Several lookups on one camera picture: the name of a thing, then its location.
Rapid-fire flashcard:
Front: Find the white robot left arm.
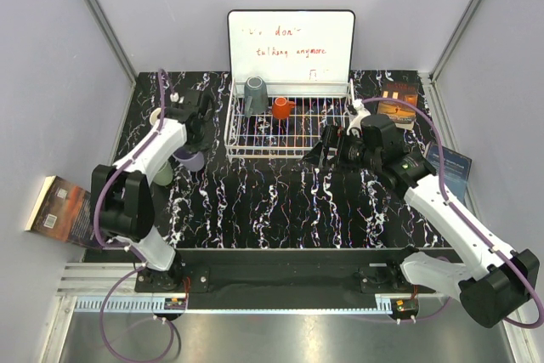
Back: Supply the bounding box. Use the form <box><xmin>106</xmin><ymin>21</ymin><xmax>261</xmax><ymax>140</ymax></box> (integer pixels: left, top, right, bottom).
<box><xmin>90</xmin><ymin>89</ymin><xmax>215</xmax><ymax>292</ymax></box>

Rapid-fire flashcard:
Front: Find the white slotted cable duct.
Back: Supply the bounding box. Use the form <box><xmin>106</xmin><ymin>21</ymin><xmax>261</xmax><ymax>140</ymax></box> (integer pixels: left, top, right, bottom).
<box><xmin>75</xmin><ymin>296</ymin><xmax>187</xmax><ymax>314</ymax></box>

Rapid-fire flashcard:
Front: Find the orange mug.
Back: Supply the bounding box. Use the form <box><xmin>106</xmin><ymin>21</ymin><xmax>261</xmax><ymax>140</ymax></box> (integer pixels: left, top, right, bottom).
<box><xmin>271</xmin><ymin>97</ymin><xmax>296</xmax><ymax>120</ymax></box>

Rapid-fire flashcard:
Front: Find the dark book orange sky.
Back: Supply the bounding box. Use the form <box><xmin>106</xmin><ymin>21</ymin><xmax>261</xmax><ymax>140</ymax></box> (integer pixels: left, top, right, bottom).
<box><xmin>25</xmin><ymin>176</ymin><xmax>101</xmax><ymax>249</ymax></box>

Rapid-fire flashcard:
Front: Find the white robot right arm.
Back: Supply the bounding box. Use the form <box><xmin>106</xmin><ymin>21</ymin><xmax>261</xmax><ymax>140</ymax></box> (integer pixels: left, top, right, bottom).
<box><xmin>303</xmin><ymin>114</ymin><xmax>543</xmax><ymax>328</ymax></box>

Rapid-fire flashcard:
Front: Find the grey mug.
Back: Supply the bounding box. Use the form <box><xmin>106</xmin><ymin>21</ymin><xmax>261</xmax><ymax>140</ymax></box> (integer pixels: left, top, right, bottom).
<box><xmin>244</xmin><ymin>77</ymin><xmax>269</xmax><ymax>117</ymax></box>

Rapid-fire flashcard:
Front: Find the light blue mug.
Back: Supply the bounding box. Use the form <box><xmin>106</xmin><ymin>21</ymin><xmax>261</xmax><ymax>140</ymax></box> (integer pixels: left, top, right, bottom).
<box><xmin>149</xmin><ymin>108</ymin><xmax>163</xmax><ymax>129</ymax></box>

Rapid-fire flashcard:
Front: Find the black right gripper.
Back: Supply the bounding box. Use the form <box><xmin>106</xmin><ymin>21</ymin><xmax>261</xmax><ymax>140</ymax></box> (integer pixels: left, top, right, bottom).
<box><xmin>303</xmin><ymin>124</ymin><xmax>381</xmax><ymax>174</ymax></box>

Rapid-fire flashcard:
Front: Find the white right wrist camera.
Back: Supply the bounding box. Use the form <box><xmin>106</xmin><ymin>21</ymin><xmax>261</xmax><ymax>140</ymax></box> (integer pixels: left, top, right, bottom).
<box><xmin>347</xmin><ymin>99</ymin><xmax>371</xmax><ymax>133</ymax></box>

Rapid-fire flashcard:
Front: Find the purple cup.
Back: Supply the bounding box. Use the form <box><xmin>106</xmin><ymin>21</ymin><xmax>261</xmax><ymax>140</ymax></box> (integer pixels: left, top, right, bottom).
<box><xmin>173</xmin><ymin>148</ymin><xmax>205</xmax><ymax>173</ymax></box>

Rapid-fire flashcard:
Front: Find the book with orange windows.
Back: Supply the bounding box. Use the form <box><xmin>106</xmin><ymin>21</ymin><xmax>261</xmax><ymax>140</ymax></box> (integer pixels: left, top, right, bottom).
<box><xmin>377</xmin><ymin>81</ymin><xmax>418</xmax><ymax>130</ymax></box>

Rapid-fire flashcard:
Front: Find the white whiteboard black frame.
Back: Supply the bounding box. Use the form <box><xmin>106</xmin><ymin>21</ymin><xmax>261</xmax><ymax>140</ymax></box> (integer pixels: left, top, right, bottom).
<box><xmin>227</xmin><ymin>9</ymin><xmax>355</xmax><ymax>83</ymax></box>

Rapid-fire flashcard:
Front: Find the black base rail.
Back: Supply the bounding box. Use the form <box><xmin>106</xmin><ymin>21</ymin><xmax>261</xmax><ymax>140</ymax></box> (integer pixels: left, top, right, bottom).
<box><xmin>135</xmin><ymin>248</ymin><xmax>433</xmax><ymax>315</ymax></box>

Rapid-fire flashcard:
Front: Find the blue book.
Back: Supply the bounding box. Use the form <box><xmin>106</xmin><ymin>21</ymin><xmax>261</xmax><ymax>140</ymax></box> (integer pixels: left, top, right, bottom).
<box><xmin>424</xmin><ymin>142</ymin><xmax>472</xmax><ymax>204</ymax></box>

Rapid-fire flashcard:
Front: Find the green cup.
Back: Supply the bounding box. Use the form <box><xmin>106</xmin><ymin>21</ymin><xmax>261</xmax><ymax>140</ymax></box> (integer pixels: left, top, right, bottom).
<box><xmin>153</xmin><ymin>160</ymin><xmax>173</xmax><ymax>186</ymax></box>

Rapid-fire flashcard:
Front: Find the white wire dish rack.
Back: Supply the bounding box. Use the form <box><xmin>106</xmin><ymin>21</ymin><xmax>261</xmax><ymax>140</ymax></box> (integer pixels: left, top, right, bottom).
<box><xmin>224</xmin><ymin>80</ymin><xmax>355</xmax><ymax>161</ymax></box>

